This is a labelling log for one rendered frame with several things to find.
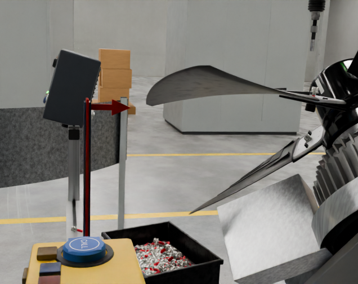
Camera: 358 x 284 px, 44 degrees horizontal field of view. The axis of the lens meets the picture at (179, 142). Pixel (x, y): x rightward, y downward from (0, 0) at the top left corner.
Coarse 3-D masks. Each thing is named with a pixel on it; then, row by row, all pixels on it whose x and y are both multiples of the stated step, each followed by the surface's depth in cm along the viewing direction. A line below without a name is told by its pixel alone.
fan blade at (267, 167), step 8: (288, 144) 85; (296, 144) 83; (280, 152) 85; (288, 152) 80; (272, 160) 83; (280, 160) 80; (288, 160) 78; (256, 168) 87; (264, 168) 83; (272, 168) 79; (248, 176) 86; (256, 176) 82; (264, 176) 79; (232, 184) 90; (240, 184) 84; (248, 184) 81; (224, 192) 87; (232, 192) 82; (216, 200) 84; (200, 208) 84
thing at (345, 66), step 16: (336, 64) 74; (320, 80) 75; (336, 80) 73; (352, 80) 72; (336, 96) 72; (352, 96) 70; (320, 112) 75; (336, 112) 72; (352, 112) 67; (336, 128) 69
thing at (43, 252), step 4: (40, 248) 42; (44, 248) 42; (48, 248) 42; (52, 248) 42; (56, 248) 42; (40, 252) 41; (44, 252) 41; (48, 252) 41; (52, 252) 41; (56, 252) 41; (40, 256) 41; (44, 256) 41; (48, 256) 41; (52, 256) 41; (56, 256) 41
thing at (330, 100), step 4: (292, 96) 71; (316, 96) 75; (320, 96) 74; (308, 100) 67; (312, 100) 66; (320, 100) 66; (324, 100) 67; (328, 100) 67; (332, 100) 67; (336, 100) 68; (340, 100) 68
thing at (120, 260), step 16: (112, 240) 46; (128, 240) 46; (32, 256) 42; (112, 256) 42; (128, 256) 42; (32, 272) 39; (64, 272) 39; (80, 272) 39; (96, 272) 39; (112, 272) 39; (128, 272) 40
